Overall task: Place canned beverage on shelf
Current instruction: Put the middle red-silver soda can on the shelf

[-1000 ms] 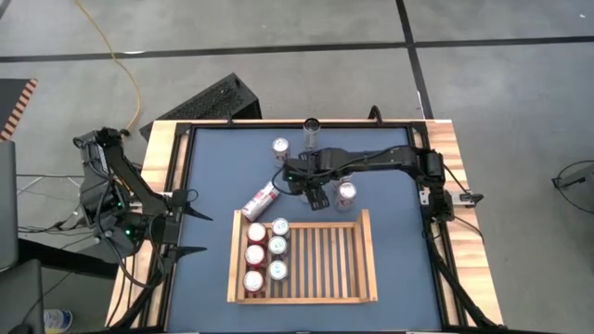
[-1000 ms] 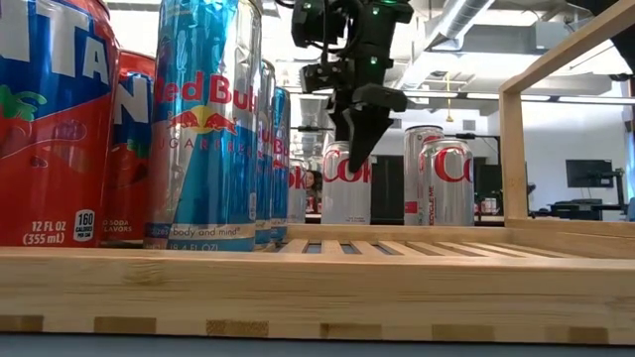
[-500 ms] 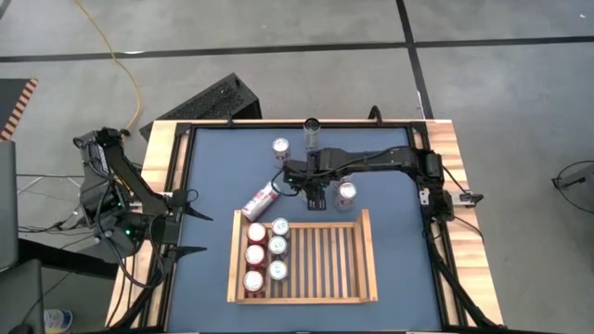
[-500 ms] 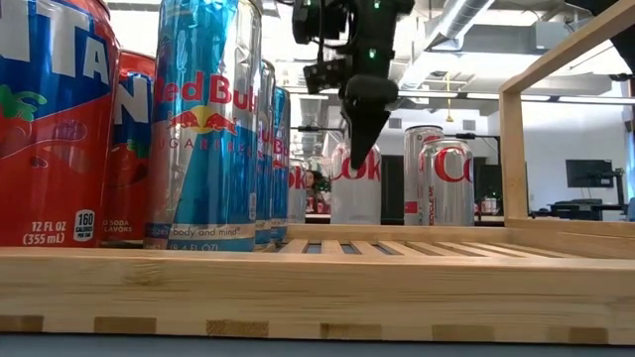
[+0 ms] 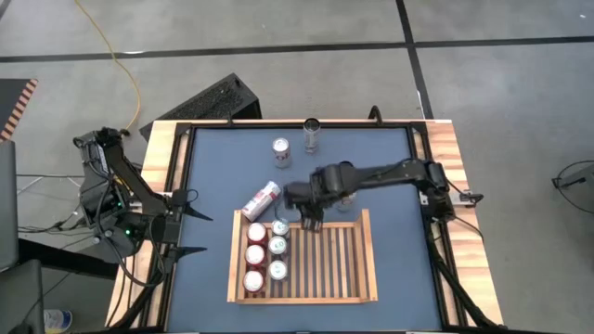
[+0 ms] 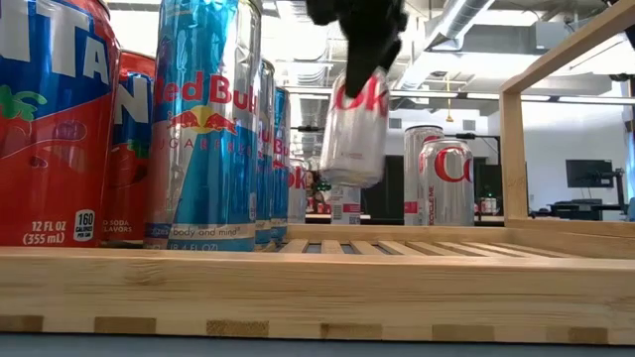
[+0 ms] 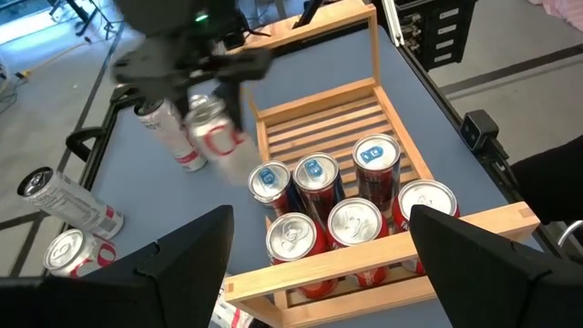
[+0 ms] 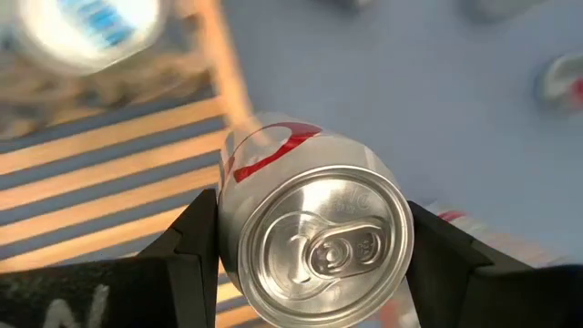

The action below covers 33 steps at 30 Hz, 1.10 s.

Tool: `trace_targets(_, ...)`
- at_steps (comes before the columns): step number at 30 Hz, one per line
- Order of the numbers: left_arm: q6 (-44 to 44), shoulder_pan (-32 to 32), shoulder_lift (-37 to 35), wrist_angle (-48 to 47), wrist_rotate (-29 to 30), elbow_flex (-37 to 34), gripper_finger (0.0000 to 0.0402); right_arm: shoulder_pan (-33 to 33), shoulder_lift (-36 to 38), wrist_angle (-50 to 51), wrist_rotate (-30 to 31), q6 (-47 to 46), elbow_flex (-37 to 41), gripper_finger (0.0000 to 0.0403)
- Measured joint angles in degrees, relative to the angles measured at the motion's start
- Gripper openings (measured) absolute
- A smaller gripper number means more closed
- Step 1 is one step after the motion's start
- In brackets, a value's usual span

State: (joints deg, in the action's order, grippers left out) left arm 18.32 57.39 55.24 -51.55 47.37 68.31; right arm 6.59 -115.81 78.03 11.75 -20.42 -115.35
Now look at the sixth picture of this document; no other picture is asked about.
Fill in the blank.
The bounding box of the person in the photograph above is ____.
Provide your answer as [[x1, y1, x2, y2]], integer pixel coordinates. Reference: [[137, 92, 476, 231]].
[[306, 170, 332, 215]]

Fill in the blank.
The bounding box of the red Fanta strawberry can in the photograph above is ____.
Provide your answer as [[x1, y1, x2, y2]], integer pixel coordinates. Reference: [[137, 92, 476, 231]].
[[101, 49, 158, 244], [0, 0, 122, 248]]

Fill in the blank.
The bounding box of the silver ventilation duct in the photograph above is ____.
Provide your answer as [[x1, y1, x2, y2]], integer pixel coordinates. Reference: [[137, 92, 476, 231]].
[[394, 0, 497, 93]]

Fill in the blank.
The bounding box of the slatted wooden shelf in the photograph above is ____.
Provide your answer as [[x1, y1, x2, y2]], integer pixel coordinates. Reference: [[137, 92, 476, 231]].
[[0, 0, 635, 346]]

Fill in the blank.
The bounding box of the dark desk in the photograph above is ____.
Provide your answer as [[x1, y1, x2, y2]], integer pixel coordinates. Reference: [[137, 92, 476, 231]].
[[530, 197, 629, 223]]

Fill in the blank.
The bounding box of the blue silver Red Bull can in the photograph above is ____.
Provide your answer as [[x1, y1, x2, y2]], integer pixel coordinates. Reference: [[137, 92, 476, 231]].
[[143, 0, 263, 253], [271, 86, 293, 242], [255, 58, 277, 247]]

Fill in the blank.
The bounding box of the blue table mat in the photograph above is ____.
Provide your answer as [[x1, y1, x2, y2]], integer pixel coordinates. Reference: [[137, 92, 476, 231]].
[[0, 332, 635, 357]]

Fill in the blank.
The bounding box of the black monitor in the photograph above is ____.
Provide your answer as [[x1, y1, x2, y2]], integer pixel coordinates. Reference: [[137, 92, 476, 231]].
[[565, 159, 615, 189]]

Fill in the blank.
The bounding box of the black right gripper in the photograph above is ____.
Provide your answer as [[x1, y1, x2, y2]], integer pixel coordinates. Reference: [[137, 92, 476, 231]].
[[305, 0, 409, 99]]

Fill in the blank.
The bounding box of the silver Diet Coke can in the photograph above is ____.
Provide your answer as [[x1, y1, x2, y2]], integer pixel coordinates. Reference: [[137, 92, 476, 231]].
[[318, 66, 391, 189], [419, 137, 475, 227], [288, 158, 309, 224]]

